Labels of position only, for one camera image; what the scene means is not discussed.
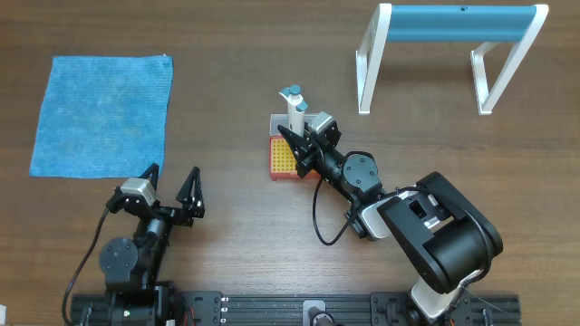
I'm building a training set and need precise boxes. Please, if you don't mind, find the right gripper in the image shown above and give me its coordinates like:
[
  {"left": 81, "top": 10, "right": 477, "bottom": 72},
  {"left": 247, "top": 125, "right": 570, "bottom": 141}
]
[{"left": 276, "top": 118, "right": 343, "bottom": 178}]

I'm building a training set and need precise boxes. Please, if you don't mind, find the red and yellow tip box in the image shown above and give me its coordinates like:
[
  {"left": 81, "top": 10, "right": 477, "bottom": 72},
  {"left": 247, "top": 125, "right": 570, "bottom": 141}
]
[{"left": 268, "top": 112, "right": 324, "bottom": 182}]

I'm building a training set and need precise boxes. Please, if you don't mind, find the blue cloth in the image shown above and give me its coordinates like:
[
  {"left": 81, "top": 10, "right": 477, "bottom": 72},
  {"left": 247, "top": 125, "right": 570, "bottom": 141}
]
[{"left": 28, "top": 53, "right": 175, "bottom": 179}]

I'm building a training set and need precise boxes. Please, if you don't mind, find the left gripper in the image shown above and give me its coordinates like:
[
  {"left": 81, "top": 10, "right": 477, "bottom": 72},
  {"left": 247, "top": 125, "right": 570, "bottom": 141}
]
[{"left": 105, "top": 162, "right": 207, "bottom": 228}]

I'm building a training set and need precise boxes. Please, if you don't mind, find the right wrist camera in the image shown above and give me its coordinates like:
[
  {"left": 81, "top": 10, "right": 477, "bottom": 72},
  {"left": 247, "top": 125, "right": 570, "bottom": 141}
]
[{"left": 309, "top": 110, "right": 337, "bottom": 135}]

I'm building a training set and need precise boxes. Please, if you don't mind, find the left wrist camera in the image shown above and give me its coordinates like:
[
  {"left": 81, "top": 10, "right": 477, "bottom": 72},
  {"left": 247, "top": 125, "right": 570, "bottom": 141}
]
[{"left": 119, "top": 177, "right": 159, "bottom": 206}]

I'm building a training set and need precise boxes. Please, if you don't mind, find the mounting rail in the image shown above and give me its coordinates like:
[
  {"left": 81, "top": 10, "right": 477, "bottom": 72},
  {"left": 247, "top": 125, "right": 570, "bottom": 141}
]
[{"left": 70, "top": 290, "right": 522, "bottom": 326}]

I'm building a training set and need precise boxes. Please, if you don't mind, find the white pipette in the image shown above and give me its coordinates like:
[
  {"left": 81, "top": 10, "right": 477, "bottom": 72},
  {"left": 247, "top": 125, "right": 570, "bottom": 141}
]
[{"left": 277, "top": 83, "right": 310, "bottom": 139}]

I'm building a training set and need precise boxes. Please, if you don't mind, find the white and blue stand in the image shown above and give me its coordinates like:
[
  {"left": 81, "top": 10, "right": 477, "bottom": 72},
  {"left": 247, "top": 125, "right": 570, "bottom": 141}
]
[{"left": 355, "top": 3, "right": 550, "bottom": 116}]

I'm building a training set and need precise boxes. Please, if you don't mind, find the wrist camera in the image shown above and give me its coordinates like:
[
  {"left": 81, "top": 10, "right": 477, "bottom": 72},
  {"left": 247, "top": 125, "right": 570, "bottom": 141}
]
[
  {"left": 309, "top": 110, "right": 337, "bottom": 135},
  {"left": 119, "top": 177, "right": 159, "bottom": 206}
]

